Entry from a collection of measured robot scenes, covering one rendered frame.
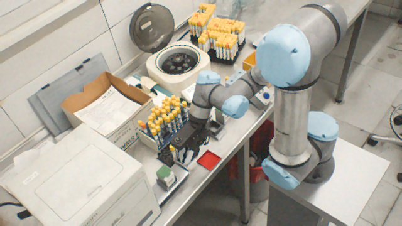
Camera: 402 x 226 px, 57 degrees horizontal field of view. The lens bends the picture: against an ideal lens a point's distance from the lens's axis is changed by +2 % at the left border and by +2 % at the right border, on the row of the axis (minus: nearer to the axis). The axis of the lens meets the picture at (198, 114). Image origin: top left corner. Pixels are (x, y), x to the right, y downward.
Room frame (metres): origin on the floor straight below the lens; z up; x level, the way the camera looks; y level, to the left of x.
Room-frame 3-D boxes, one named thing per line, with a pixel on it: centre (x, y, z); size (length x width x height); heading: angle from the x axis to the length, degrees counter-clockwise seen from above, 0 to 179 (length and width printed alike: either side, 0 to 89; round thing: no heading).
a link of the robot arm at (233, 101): (0.79, -0.11, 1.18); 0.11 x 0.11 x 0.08; 37
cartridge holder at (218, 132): (0.91, -0.05, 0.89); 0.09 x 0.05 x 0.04; 42
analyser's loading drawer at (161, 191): (0.67, 0.16, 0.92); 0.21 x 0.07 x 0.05; 133
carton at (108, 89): (1.03, 0.35, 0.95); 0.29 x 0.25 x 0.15; 43
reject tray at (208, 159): (0.78, -0.01, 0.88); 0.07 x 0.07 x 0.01; 43
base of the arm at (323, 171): (0.67, -0.35, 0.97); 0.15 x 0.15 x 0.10
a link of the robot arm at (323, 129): (0.66, -0.35, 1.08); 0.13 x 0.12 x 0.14; 127
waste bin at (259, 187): (1.16, -0.25, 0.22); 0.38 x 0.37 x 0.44; 133
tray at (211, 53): (1.37, -0.14, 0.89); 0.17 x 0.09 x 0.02; 60
